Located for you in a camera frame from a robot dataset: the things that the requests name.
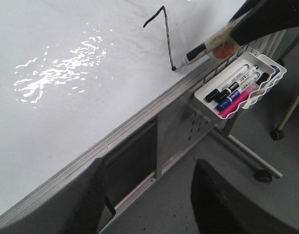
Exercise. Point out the taped black whiteboard marker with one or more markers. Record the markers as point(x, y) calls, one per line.
point(219, 46)

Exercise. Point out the white whiteboard surface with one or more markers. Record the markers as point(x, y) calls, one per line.
point(71, 71)

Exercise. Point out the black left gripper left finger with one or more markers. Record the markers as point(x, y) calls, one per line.
point(219, 208)

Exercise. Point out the grey stand leg with caster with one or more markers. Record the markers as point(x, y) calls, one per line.
point(267, 171)

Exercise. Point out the black capped whiteboard marker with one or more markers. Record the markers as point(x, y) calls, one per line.
point(227, 81)

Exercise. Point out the pink highlighter marker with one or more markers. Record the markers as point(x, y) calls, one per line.
point(242, 97)

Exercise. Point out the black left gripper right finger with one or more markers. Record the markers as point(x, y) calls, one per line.
point(264, 17)

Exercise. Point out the black marker in rear tray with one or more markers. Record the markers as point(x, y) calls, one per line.
point(264, 77)

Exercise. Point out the white plastic marker tray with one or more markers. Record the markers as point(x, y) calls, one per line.
point(266, 65)

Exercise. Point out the blue capped whiteboard marker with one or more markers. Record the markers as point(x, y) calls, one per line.
point(229, 99)

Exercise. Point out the grey pegboard stand panel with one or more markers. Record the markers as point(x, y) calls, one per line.
point(149, 144)

